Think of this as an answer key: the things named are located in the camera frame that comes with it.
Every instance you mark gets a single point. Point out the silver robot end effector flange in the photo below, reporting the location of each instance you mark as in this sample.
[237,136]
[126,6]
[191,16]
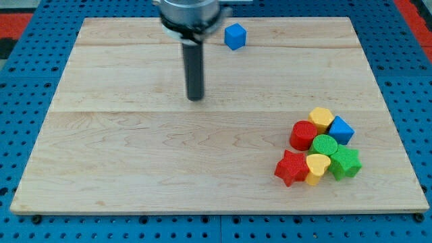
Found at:
[191,21]

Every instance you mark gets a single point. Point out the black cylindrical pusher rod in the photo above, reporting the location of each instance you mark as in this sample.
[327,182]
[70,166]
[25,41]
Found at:
[194,71]

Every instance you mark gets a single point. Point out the blue cube block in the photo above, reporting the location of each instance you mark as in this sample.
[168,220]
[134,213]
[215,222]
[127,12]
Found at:
[235,36]

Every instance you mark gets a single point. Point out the wooden board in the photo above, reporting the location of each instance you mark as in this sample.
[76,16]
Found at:
[121,138]

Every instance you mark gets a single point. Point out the red cylinder block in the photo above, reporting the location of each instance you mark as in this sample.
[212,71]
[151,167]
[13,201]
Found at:
[302,135]

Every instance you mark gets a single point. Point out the yellow hexagon block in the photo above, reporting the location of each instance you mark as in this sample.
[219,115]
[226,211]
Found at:
[321,118]

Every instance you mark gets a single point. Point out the red star block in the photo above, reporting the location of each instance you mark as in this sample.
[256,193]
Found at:
[292,168]

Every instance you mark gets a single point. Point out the green cylinder block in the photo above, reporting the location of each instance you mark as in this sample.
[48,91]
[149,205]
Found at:
[323,144]

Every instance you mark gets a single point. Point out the yellow heart block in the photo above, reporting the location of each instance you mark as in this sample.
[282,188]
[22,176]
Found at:
[317,165]

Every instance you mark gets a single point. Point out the blue triangle block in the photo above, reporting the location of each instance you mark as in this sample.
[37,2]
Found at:
[341,131]

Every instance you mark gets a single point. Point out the green star block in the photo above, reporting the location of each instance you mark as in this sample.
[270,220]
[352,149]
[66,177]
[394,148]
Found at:
[345,163]

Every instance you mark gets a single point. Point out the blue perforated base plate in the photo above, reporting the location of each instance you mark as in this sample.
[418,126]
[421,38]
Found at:
[33,69]

